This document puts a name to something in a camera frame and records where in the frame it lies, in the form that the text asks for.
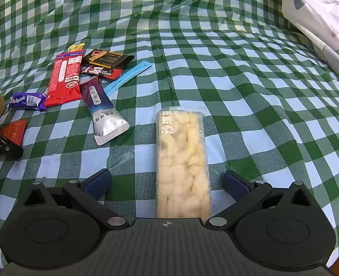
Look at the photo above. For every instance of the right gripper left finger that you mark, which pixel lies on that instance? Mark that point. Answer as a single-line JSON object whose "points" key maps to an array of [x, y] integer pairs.
{"points": [[51, 227]]}

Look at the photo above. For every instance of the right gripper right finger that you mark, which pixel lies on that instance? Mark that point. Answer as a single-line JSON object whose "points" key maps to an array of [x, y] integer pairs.
{"points": [[278, 228]]}

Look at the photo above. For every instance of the small red sachet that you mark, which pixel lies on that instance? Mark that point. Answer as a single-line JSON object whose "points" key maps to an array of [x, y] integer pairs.
{"points": [[14, 131]]}

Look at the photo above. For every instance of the purple chocolate bar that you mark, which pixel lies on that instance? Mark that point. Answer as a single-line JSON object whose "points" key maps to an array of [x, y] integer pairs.
{"points": [[28, 101]]}

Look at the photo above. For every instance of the long red snack pack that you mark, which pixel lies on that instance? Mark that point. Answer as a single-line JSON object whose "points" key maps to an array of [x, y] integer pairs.
{"points": [[64, 84]]}

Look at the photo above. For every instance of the clear pack of yellow puffs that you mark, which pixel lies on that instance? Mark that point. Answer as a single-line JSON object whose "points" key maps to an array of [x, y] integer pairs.
{"points": [[182, 178]]}

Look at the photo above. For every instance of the purple silver snack tube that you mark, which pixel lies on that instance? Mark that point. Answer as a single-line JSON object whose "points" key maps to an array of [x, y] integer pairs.
{"points": [[107, 121]]}

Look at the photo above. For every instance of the yellow chocolate bar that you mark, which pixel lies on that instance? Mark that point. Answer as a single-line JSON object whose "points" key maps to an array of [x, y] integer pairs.
{"points": [[76, 47]]}

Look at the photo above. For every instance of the green white checkered cloth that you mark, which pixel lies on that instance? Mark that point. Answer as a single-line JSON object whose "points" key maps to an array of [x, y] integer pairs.
{"points": [[270, 104]]}

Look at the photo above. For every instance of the black gold chocolate packet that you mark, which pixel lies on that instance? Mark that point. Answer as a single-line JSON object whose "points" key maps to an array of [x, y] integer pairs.
{"points": [[106, 59]]}

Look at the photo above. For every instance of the red black small bar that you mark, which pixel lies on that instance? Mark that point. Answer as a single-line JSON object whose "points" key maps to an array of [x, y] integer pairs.
{"points": [[109, 74]]}

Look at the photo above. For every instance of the blue stick packet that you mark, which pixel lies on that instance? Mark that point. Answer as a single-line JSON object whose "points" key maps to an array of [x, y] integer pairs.
{"points": [[127, 76]]}

